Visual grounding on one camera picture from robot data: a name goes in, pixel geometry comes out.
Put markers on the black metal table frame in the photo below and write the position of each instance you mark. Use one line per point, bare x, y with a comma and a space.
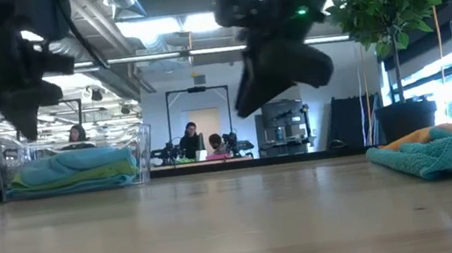
301, 156

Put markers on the wooden table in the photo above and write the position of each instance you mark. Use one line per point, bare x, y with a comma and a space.
196, 165

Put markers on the clear plastic bin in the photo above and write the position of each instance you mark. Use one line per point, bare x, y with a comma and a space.
142, 147

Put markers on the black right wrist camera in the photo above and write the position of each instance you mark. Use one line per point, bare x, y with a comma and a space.
233, 10

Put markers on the orange microfiber towel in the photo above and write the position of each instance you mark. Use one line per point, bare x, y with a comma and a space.
413, 135

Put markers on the green microfiber towel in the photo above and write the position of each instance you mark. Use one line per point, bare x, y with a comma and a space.
82, 177

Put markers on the green potted plant black pot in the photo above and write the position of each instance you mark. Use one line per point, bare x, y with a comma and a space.
395, 5

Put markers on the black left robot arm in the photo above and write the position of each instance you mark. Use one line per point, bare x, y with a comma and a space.
7, 20

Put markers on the light blue microfiber towel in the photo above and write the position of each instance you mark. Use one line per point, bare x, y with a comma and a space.
76, 163
66, 189

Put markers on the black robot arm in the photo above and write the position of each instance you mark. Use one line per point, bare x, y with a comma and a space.
169, 153
233, 141

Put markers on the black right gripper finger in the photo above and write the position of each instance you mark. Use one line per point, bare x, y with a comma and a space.
244, 93
289, 69

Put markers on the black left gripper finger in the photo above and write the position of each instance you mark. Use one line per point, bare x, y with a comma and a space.
48, 93
23, 119

